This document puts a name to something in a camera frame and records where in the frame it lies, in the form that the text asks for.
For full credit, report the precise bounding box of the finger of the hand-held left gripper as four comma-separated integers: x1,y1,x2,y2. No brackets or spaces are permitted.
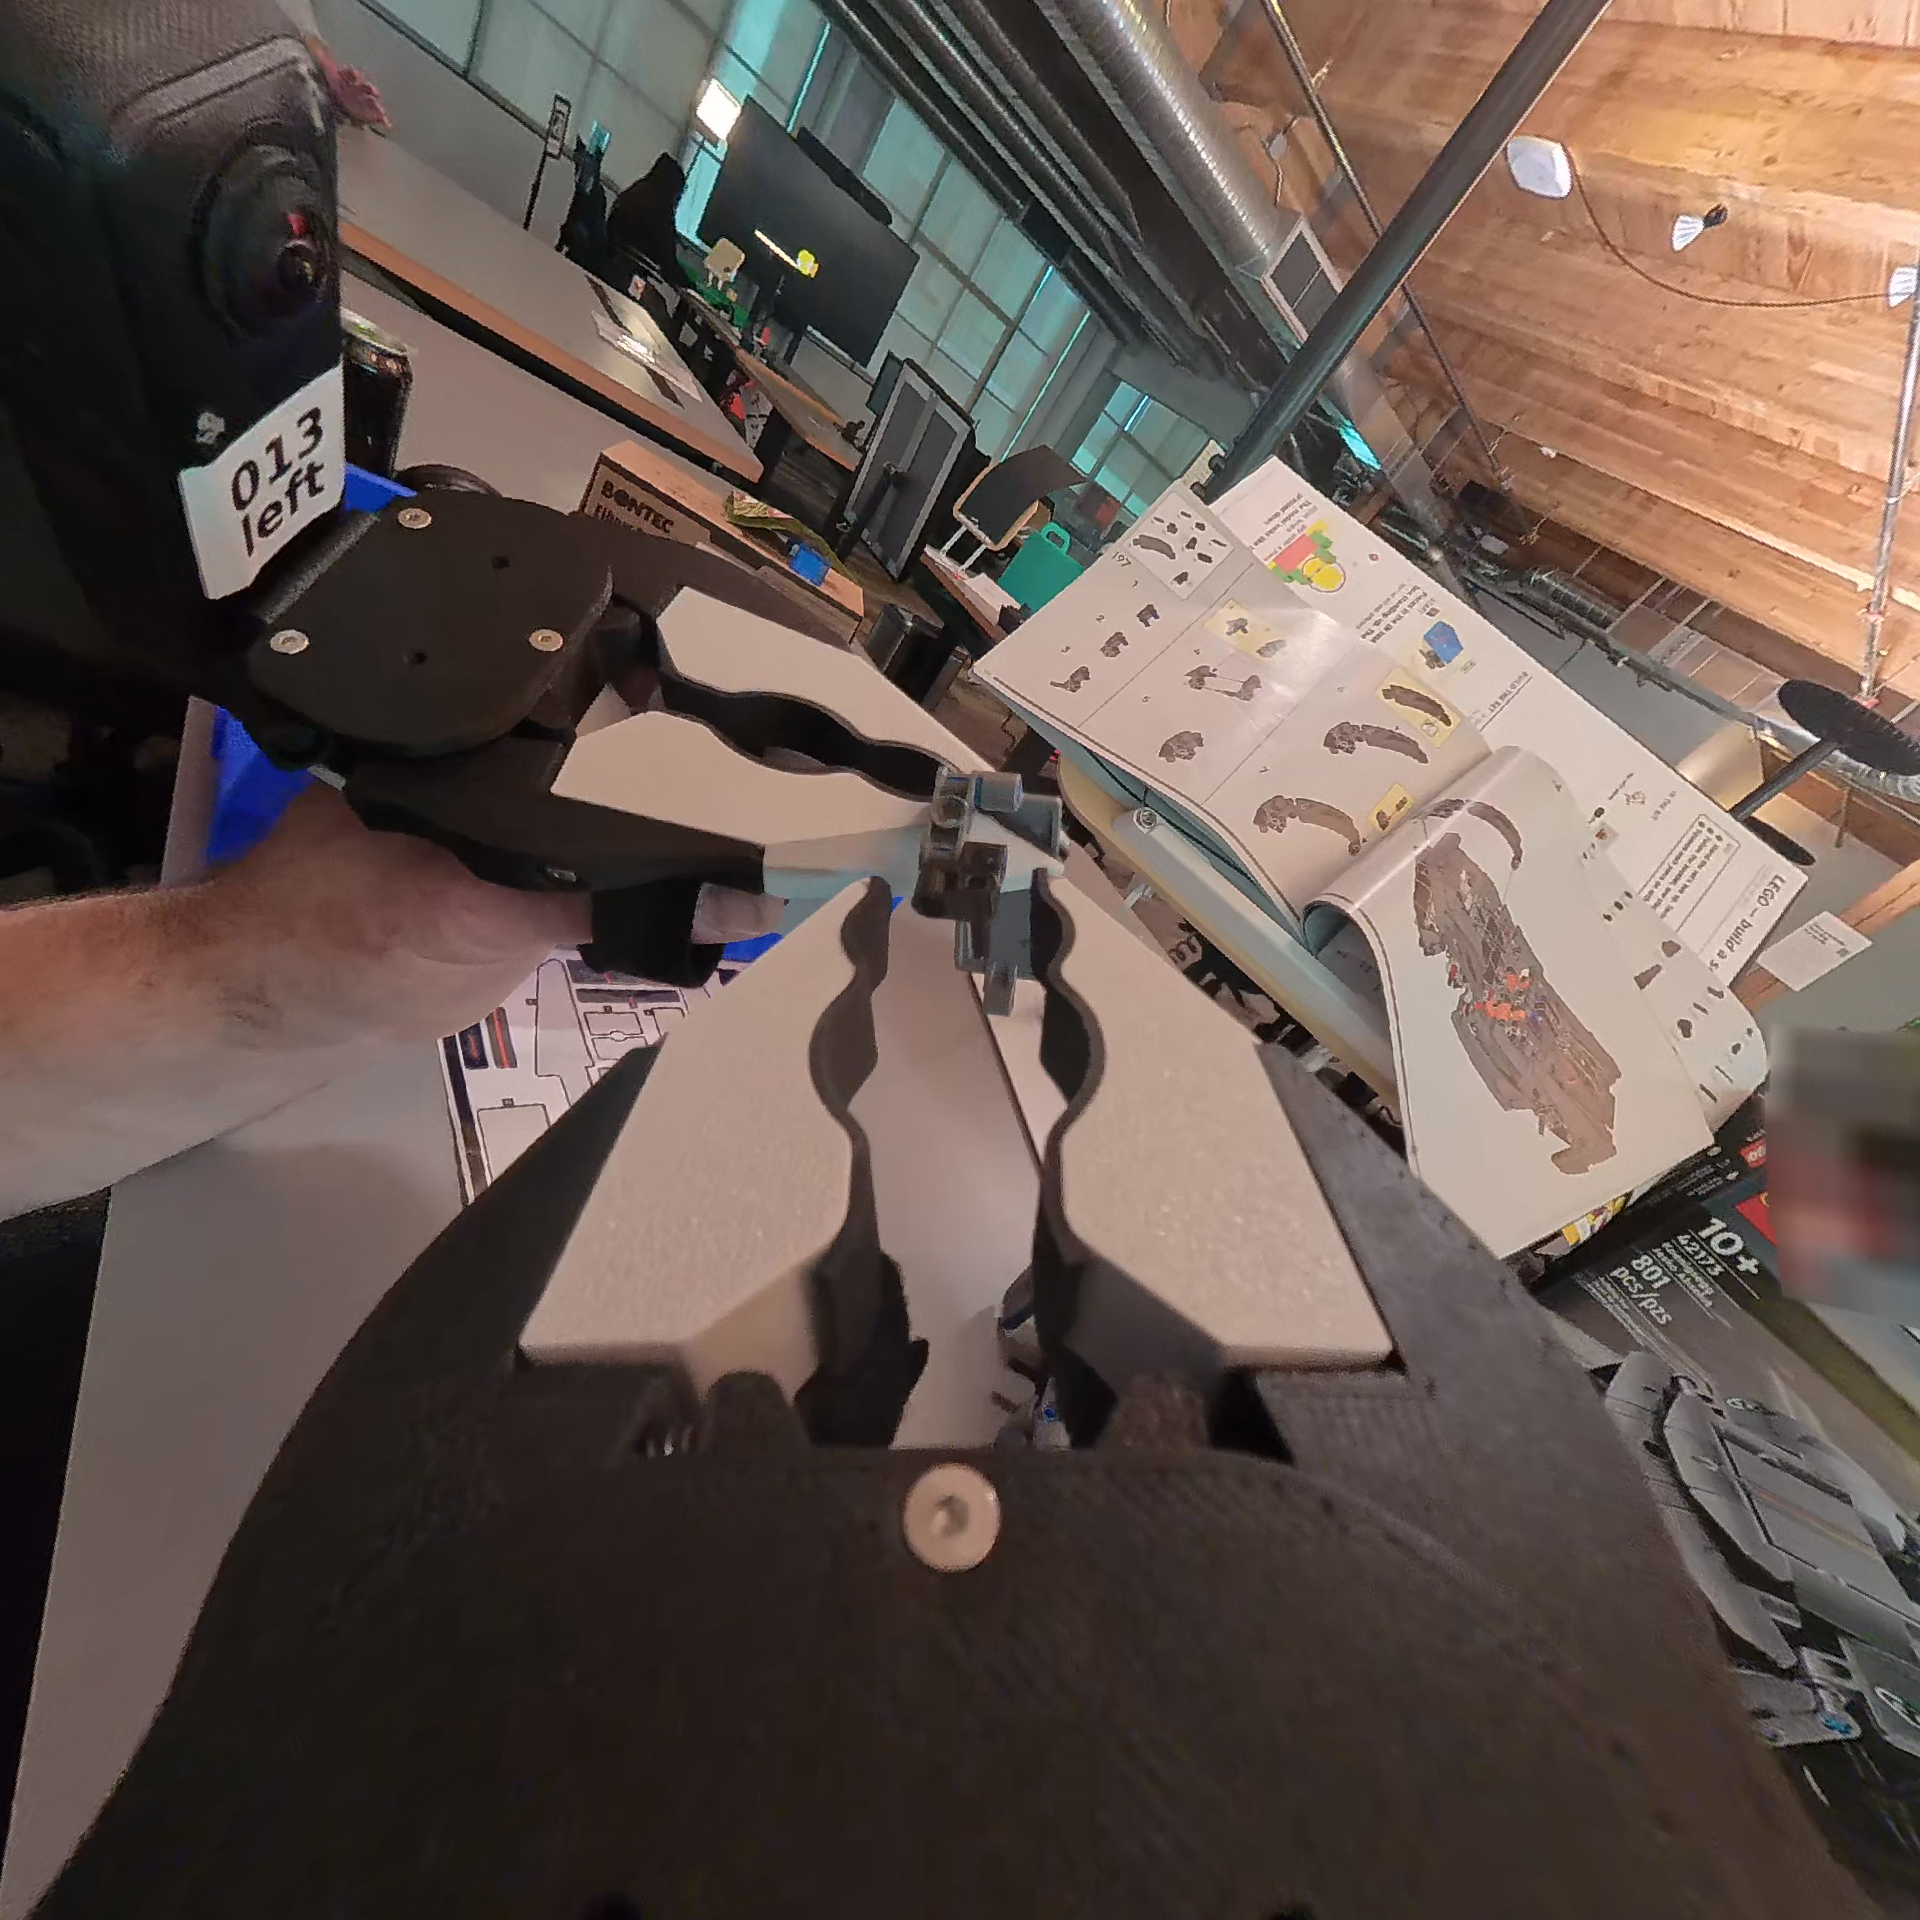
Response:
646,582,996,820
546,706,969,921

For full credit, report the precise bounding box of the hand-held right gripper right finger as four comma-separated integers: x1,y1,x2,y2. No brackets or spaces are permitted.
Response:
1022,868,1401,1447

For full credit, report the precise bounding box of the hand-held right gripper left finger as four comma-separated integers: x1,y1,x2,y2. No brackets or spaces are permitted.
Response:
514,873,901,1447

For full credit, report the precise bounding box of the small toy brick beam subassembly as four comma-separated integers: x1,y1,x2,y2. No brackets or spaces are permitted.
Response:
902,764,1071,1019

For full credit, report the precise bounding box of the toy car set box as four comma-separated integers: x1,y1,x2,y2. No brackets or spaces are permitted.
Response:
1511,1102,1920,1854

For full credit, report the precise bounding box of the person's left hand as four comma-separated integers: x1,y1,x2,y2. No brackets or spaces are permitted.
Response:
209,782,604,1057

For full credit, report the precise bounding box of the brown cardboard box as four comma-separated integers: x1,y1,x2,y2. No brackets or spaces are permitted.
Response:
578,439,780,579

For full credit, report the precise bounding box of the white sticker sheet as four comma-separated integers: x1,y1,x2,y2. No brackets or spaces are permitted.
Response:
435,939,710,1206

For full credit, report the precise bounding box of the blue plastic bin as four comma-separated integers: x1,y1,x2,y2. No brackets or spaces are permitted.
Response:
197,464,784,964

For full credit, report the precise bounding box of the black drink can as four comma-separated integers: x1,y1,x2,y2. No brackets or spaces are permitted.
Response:
336,307,417,484

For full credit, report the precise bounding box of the black framed grey panel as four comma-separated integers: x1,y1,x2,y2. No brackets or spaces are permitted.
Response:
837,353,978,569

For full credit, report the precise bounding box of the green bag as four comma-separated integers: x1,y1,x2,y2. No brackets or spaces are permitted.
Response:
1003,521,1087,613

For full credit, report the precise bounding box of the wooden-edged office desk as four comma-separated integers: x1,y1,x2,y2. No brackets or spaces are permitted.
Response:
337,129,770,484

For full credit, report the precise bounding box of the black computer monitor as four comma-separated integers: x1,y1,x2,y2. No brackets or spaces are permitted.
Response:
694,94,923,372

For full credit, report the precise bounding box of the building instruction booklet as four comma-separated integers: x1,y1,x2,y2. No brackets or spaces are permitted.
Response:
974,454,1813,1264

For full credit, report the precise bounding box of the white paper card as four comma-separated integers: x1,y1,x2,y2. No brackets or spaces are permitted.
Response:
1752,910,1879,996

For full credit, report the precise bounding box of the white vent grille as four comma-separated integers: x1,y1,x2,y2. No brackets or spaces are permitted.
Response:
1256,224,1347,329

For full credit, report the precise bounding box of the black pole with toothed disc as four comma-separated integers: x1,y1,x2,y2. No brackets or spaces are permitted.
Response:
1219,0,1619,484

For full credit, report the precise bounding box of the short black pole with disc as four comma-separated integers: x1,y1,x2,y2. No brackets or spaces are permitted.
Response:
1746,677,1920,824

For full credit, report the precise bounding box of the metal ceiling conduit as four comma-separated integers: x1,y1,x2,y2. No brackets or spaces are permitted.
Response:
1857,256,1920,713

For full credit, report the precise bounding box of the grey ceiling ventilation duct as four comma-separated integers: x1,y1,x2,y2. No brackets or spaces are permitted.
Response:
1032,0,1356,324

